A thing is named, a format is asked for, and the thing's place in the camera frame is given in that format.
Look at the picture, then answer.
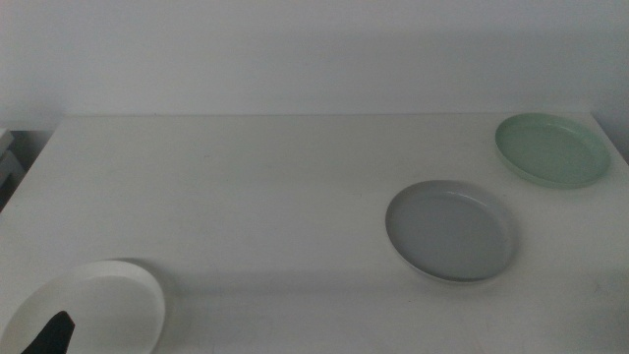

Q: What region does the white shallow bowl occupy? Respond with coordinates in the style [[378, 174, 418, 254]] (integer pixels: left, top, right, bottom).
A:
[[0, 260, 167, 354]]

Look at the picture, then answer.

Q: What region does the grey shallow bowl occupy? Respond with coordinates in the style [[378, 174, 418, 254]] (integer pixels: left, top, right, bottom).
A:
[[384, 179, 519, 285]]

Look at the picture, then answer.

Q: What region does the green shallow bowl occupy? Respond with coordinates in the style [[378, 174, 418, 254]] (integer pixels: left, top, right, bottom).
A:
[[494, 112, 612, 190]]

